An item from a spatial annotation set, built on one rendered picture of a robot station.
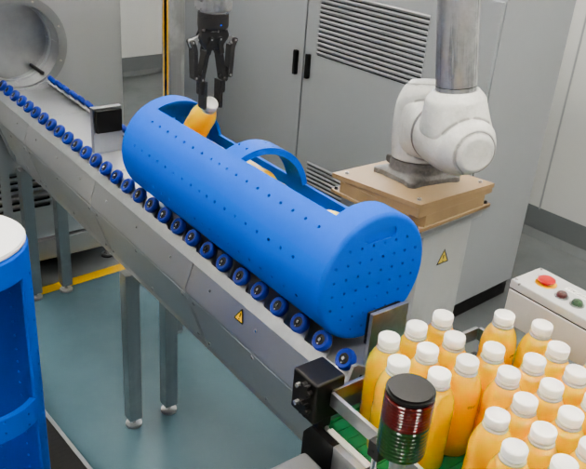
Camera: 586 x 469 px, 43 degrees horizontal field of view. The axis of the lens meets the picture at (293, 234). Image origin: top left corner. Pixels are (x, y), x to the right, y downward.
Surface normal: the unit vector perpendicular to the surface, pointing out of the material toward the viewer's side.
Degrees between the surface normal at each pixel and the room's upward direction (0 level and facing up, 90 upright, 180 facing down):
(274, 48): 90
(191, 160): 53
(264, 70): 90
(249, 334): 71
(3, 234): 0
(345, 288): 90
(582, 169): 90
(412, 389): 0
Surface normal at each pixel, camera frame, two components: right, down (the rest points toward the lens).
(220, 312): -0.73, -0.09
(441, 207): 0.65, 0.38
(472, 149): 0.27, 0.48
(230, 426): 0.07, -0.89
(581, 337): -0.80, 0.22
